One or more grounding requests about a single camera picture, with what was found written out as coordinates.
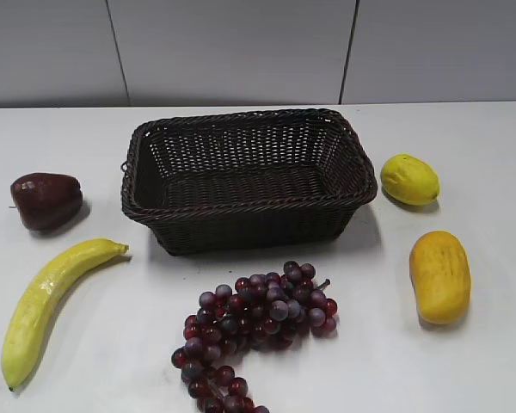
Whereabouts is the purple red grape bunch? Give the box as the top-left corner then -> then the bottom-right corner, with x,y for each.
171,261 -> 338,412

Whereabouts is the yellow banana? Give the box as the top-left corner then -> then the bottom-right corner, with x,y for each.
1,238 -> 129,391

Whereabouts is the yellow lemon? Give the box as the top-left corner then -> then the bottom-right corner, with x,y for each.
380,154 -> 440,206

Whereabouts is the dark brown wicker basket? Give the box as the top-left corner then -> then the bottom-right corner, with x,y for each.
121,108 -> 378,256

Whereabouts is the orange yellow mango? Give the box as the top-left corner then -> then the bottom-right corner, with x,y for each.
409,231 -> 472,325

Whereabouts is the dark red wax apple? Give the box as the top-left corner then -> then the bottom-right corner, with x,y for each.
10,172 -> 83,231

